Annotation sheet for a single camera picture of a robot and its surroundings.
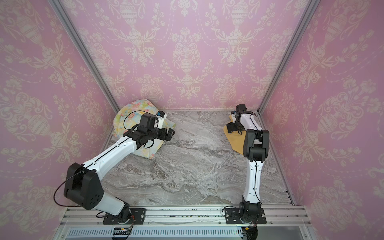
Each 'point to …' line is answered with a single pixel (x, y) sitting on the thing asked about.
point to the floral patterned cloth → (128, 117)
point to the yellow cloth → (237, 140)
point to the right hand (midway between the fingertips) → (237, 128)
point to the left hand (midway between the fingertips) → (168, 130)
